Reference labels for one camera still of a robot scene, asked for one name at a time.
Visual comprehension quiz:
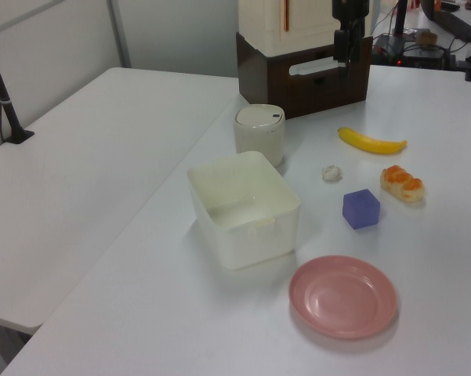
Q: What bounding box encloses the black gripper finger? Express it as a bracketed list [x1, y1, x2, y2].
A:
[348, 21, 366, 64]
[333, 29, 350, 66]

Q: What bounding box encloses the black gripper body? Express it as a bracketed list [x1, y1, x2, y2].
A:
[331, 0, 368, 25]

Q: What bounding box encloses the orange glazed bread roll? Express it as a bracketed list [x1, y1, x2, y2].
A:
[379, 164, 426, 204]

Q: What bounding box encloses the pink plastic plate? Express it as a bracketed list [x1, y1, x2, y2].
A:
[288, 255, 398, 340]

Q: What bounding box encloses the black pole on desk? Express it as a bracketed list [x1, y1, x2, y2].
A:
[391, 0, 411, 38]

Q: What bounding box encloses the black electronics box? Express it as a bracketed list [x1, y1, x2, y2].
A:
[371, 32, 458, 70]

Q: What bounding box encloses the dark brown wooden drawer box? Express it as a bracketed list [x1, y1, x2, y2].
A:
[235, 31, 373, 120]

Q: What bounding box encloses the small brown cardboard box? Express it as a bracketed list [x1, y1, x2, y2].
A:
[415, 29, 439, 45]

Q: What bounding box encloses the yellow banana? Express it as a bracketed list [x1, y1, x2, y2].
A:
[337, 126, 408, 155]

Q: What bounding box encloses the beige mini trash can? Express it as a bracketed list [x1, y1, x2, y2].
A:
[233, 103, 288, 168]

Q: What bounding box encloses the crumpled white paper ball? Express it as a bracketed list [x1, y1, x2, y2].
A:
[321, 164, 342, 183]

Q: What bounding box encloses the purple cube block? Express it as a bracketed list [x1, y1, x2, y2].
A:
[342, 188, 382, 230]

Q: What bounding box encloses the white rectangular plastic bin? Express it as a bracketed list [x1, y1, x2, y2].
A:
[187, 150, 302, 271]

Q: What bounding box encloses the black camera stand pole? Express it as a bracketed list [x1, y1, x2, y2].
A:
[0, 28, 35, 144]

